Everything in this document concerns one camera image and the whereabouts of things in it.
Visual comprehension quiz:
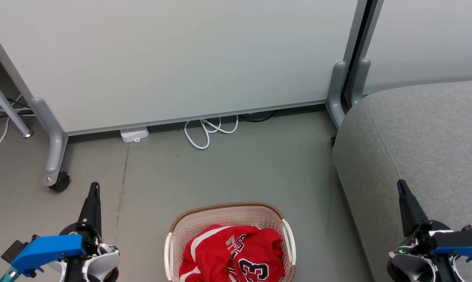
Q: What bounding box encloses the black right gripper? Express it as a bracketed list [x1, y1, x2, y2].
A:
[396, 179, 452, 256]

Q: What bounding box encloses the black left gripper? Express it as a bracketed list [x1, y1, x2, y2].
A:
[60, 182, 104, 256]

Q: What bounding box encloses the red number 23 jersey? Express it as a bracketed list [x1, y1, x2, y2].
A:
[179, 224, 286, 282]

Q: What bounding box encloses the grey fabric sofa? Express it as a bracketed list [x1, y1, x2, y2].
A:
[332, 80, 472, 282]

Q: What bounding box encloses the black caster wheel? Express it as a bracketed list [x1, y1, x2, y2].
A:
[49, 172, 71, 193]

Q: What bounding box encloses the grey partition foot with caster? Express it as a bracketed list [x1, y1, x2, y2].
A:
[29, 97, 68, 187]

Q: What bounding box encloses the white power adapter box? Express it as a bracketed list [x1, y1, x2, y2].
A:
[119, 126, 150, 144]

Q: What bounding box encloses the grey metal table leg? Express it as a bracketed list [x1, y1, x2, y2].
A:
[0, 70, 34, 139]

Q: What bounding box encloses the cream perforated laundry basket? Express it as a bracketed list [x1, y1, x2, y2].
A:
[164, 202, 297, 282]

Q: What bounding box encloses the wide white partition panel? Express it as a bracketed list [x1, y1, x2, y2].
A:
[0, 0, 369, 136]

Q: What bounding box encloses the narrow white partition panel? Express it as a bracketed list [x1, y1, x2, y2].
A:
[353, 0, 472, 96]

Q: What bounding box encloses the blue right camera mount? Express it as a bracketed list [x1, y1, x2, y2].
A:
[429, 230, 472, 268]

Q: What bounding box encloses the teal left camera connector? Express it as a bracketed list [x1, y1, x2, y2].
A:
[0, 266, 20, 282]

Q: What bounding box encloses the looped white cable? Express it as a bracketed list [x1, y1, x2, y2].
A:
[184, 114, 240, 150]

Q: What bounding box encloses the black cable bundle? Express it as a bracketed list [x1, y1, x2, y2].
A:
[0, 97, 36, 123]

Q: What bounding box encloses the black floor cable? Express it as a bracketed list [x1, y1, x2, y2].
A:
[239, 110, 278, 123]

